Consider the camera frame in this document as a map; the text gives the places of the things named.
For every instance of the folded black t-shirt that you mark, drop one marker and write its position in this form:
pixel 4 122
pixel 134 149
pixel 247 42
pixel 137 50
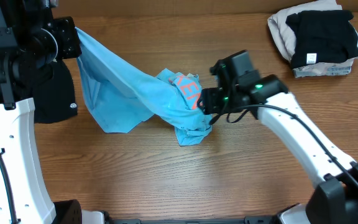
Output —
pixel 327 35

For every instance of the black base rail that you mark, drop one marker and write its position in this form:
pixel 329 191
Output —
pixel 264 219

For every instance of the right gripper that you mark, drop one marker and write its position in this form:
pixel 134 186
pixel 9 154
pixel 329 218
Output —
pixel 208 98

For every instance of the black t-shirt on left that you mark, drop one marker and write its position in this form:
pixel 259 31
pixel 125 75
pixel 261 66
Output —
pixel 55 99

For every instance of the light blue t-shirt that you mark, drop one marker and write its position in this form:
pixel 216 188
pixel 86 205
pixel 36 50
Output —
pixel 119 96

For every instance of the folded beige t-shirt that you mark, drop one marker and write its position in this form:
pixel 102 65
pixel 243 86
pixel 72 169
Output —
pixel 285 40

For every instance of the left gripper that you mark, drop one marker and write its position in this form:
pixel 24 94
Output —
pixel 65 29

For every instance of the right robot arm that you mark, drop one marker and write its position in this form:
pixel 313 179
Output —
pixel 333 173

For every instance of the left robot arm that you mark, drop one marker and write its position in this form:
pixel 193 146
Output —
pixel 33 77

